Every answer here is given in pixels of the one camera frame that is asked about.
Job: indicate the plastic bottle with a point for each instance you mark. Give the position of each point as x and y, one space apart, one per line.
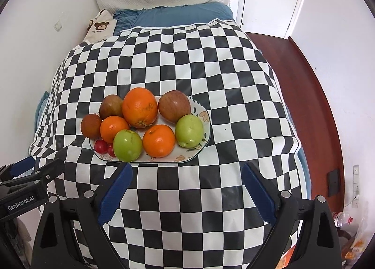
342 219

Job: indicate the small tangerine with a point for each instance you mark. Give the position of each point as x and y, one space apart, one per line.
110 126
158 141

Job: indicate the dark orange-brown fruit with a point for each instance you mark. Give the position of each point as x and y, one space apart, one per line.
90 126

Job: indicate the black white checkered cloth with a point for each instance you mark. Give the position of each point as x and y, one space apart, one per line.
194 214

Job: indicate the large orange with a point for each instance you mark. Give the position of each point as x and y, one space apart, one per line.
140 108

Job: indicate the white wall outlet strip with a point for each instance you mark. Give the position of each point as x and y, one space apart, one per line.
356 186

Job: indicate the red-yellow apple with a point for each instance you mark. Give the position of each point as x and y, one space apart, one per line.
173 105

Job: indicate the floral ceramic plate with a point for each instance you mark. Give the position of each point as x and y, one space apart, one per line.
178 154

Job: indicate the red cherry tomato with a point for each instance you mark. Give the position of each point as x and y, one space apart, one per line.
100 146
110 150

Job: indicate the blue bed sheet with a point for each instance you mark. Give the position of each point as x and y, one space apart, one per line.
172 16

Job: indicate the bear print blanket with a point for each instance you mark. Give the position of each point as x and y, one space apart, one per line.
100 28

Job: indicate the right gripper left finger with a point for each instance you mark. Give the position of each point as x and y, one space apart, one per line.
56 246

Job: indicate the green apple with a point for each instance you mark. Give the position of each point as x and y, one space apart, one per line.
127 145
189 131

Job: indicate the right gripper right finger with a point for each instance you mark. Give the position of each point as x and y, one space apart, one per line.
318 243

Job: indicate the white wall switch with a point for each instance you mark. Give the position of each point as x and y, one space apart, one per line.
58 26

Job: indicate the brown-green round fruit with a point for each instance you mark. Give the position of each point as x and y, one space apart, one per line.
111 106

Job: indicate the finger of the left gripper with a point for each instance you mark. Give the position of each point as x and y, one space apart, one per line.
14 170
44 175

